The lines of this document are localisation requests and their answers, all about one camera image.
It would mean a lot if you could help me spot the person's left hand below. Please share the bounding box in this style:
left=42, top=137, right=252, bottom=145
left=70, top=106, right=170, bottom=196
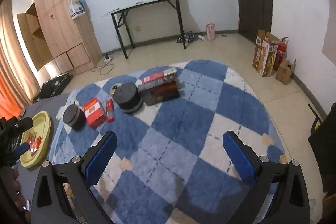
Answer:
left=9, top=168, right=31, bottom=223

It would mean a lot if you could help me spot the small brown cardboard box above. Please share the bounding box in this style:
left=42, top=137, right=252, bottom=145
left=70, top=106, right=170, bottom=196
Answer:
left=276, top=59, right=296, bottom=85

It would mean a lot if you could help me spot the red fire extinguisher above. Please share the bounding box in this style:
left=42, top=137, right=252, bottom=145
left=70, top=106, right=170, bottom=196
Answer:
left=273, top=36, right=289, bottom=71

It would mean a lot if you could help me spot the small black round box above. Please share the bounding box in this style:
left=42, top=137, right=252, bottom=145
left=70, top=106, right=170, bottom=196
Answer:
left=63, top=104, right=86, bottom=131

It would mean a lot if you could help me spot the red white box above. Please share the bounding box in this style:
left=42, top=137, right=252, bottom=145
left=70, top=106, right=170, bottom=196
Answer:
left=83, top=97, right=106, bottom=129

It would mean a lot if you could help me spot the plaid cloth on floor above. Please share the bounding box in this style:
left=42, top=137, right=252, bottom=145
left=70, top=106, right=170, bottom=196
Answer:
left=177, top=31, right=199, bottom=43

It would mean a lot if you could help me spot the red lighter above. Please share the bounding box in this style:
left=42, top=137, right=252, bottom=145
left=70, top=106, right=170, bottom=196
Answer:
left=105, top=99, right=115, bottom=123

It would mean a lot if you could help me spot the black open suitcase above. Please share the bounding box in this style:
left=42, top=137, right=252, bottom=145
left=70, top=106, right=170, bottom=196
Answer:
left=33, top=73, right=72, bottom=103

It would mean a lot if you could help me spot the tall printed cardboard box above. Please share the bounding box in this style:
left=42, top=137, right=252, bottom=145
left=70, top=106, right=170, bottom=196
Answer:
left=252, top=30, right=280, bottom=77

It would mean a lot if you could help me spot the large red cigarette pack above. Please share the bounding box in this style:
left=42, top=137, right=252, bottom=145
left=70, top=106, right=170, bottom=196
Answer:
left=27, top=130, right=37, bottom=146

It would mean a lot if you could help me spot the pink bag on floor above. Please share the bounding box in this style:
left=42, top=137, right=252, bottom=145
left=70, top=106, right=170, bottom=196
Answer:
left=206, top=23, right=216, bottom=42

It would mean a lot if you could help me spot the orange curtain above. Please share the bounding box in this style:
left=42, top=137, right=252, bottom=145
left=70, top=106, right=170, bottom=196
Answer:
left=0, top=76, right=22, bottom=119

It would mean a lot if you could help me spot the tape roll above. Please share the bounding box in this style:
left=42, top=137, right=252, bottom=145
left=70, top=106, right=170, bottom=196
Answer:
left=109, top=83, right=122, bottom=96

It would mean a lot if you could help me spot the beige curtain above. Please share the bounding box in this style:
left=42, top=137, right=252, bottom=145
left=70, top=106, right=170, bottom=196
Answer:
left=1, top=0, right=39, bottom=109

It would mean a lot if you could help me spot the large black round box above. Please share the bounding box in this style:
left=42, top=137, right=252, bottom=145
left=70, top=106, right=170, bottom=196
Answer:
left=112, top=82, right=143, bottom=114

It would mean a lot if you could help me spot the small red cigarette pack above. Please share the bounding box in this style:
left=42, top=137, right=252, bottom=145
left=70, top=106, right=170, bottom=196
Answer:
left=30, top=136, right=42, bottom=156

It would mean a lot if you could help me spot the dark long cigarette carton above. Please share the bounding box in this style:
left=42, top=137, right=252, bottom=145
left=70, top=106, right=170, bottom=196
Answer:
left=135, top=67, right=179, bottom=106

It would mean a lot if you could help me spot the wooden wardrobe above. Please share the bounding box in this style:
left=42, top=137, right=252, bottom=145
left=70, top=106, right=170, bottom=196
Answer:
left=17, top=0, right=102, bottom=75

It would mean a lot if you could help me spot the yellow plastic tray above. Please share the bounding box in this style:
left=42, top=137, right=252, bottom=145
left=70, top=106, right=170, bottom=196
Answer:
left=20, top=111, right=51, bottom=169

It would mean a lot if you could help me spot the black folding table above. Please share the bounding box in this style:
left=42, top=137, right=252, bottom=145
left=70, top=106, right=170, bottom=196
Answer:
left=103, top=0, right=185, bottom=59

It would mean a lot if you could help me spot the blue checkered rug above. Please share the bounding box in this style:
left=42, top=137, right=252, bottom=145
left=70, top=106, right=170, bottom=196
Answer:
left=49, top=60, right=285, bottom=223

